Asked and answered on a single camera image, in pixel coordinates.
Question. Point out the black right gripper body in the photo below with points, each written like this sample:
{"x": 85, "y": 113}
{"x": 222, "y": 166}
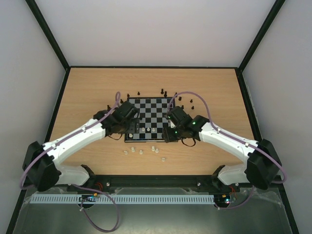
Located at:
{"x": 167, "y": 134}

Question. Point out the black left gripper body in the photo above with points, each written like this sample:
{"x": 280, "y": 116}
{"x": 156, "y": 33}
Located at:
{"x": 126, "y": 129}

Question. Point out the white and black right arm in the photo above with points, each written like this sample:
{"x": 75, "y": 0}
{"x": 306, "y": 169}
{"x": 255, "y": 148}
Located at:
{"x": 259, "y": 165}

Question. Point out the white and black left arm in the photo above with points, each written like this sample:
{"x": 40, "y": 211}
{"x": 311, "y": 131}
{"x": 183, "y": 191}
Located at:
{"x": 44, "y": 163}

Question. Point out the black and silver chessboard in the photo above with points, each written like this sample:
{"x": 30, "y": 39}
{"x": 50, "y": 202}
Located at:
{"x": 153, "y": 110}

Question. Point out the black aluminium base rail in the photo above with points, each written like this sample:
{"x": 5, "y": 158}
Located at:
{"x": 201, "y": 183}

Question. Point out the black enclosure frame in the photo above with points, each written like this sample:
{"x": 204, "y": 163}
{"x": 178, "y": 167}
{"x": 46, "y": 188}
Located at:
{"x": 157, "y": 71}

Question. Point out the light blue slotted cable duct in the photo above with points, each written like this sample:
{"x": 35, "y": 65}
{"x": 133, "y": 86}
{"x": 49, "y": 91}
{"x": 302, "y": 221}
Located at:
{"x": 122, "y": 199}

